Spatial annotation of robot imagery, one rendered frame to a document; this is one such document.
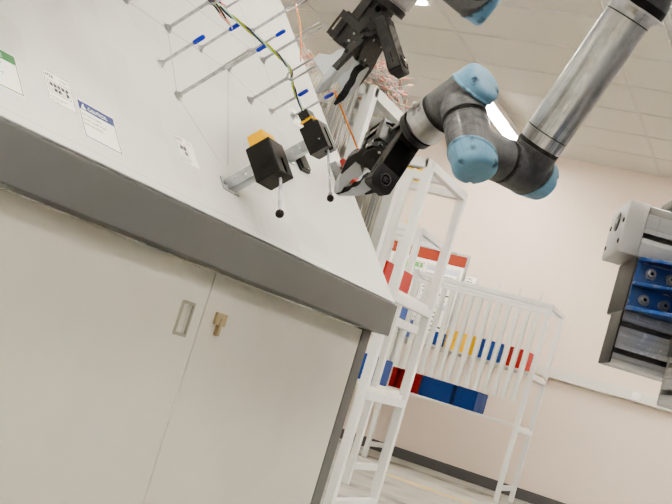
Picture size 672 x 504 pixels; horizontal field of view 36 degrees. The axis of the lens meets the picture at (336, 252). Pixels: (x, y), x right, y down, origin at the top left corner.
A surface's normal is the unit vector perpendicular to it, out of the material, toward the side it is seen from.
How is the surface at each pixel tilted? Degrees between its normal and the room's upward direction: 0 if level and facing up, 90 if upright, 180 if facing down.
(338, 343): 90
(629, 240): 90
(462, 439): 90
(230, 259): 90
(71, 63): 51
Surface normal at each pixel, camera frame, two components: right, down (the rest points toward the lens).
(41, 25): 0.84, -0.44
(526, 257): -0.38, -0.22
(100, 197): 0.85, 0.21
